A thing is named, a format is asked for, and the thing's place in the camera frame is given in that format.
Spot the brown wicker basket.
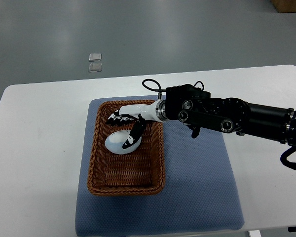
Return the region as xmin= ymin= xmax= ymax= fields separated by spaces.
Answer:
xmin=87 ymin=99 xmax=165 ymax=196

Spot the upper metal floor plate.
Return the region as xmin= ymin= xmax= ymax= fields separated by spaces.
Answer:
xmin=89 ymin=53 xmax=102 ymax=62

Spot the lower metal floor plate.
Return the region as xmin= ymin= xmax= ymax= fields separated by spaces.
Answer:
xmin=88 ymin=62 xmax=102 ymax=72

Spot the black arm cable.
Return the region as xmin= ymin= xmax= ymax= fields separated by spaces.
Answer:
xmin=280 ymin=147 xmax=296 ymax=171

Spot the cardboard box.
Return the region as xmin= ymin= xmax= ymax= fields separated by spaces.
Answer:
xmin=271 ymin=0 xmax=296 ymax=13

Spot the metal floor plate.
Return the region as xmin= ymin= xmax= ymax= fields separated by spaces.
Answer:
xmin=88 ymin=62 xmax=102 ymax=72
xmin=89 ymin=53 xmax=102 ymax=62

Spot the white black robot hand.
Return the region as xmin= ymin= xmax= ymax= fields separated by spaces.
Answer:
xmin=106 ymin=100 xmax=166 ymax=149

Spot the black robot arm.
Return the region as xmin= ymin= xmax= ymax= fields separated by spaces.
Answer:
xmin=107 ymin=84 xmax=296 ymax=147

